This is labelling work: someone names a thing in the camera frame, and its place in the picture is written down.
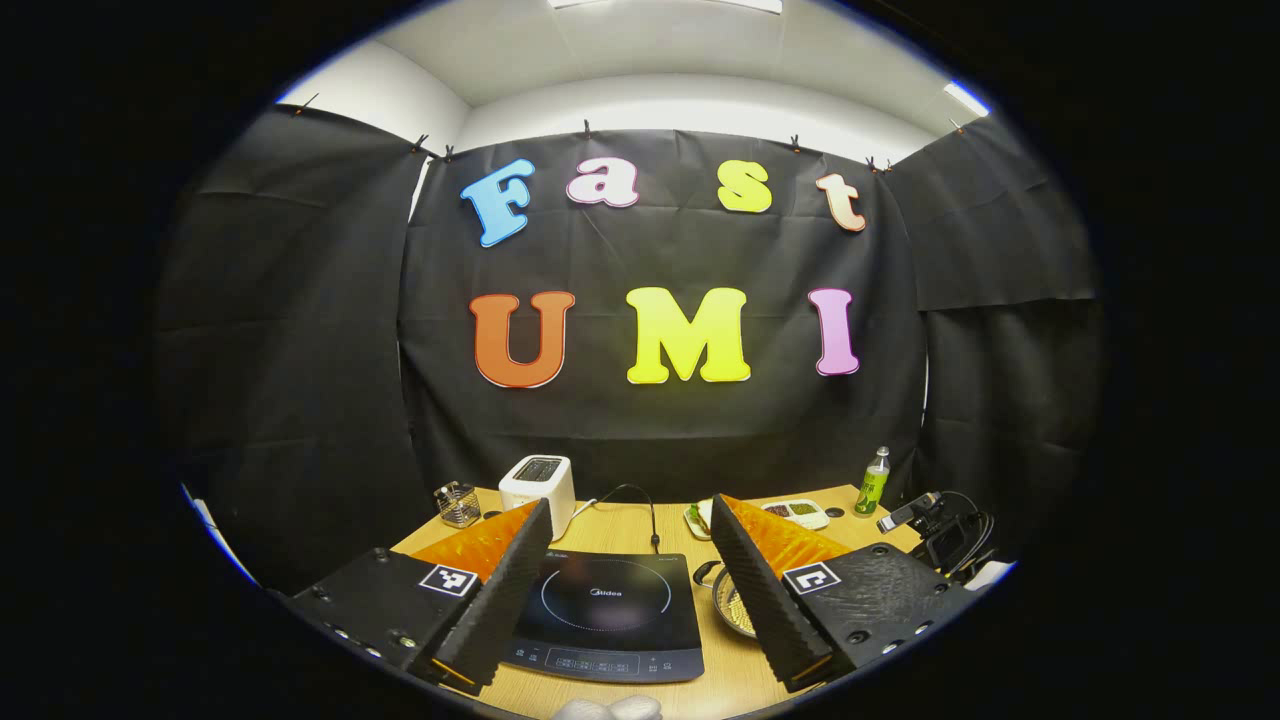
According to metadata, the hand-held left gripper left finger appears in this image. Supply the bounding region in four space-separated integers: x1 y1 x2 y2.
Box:
285 498 556 698

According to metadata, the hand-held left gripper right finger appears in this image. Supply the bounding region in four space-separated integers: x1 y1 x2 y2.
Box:
710 492 981 695

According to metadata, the steel pot with black handle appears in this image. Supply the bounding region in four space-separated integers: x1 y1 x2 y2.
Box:
693 560 761 641

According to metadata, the black induction cooktop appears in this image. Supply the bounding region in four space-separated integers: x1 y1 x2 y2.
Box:
500 548 705 685

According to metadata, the white divided bean tray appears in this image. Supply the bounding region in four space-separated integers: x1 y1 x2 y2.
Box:
760 498 831 532

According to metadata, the white toaster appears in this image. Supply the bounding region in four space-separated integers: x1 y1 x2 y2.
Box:
498 455 577 542

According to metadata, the green drink bottle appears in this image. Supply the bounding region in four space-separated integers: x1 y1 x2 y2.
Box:
853 447 891 519

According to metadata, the black backdrop cloth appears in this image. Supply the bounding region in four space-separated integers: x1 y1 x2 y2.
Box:
150 100 1106 596

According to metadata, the small wire basket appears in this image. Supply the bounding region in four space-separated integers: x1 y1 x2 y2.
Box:
435 481 483 529

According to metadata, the black power cable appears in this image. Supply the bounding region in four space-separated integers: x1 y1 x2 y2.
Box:
575 484 662 554

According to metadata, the black camera with cables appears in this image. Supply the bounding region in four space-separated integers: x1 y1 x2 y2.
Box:
877 490 997 578

